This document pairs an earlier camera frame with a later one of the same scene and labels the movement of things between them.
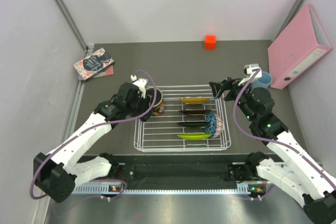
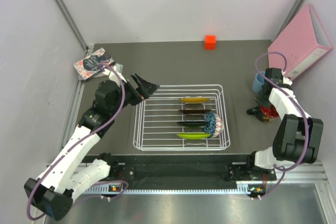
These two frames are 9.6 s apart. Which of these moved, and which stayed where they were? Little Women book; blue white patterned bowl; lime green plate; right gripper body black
Moved: right gripper body black
Stayed: blue white patterned bowl; Little Women book; lime green plate
